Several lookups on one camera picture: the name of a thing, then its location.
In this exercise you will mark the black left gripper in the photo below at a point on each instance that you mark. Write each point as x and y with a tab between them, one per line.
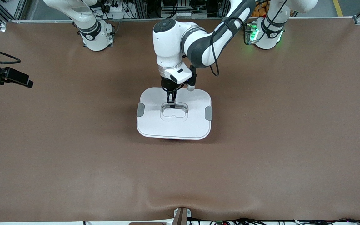
168	85

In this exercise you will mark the white box lid grey clips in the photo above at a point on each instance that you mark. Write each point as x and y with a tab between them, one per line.
155	125

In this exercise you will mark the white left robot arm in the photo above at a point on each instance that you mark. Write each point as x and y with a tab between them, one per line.
167	43

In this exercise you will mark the white power strip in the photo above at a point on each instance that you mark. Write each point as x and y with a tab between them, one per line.
117	14

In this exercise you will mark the brown table mat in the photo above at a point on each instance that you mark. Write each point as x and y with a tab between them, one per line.
73	172

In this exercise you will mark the orange snack bag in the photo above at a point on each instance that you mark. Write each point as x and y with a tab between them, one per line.
261	12

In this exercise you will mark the wooden clamp bracket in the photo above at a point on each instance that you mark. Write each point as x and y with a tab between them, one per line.
181	217

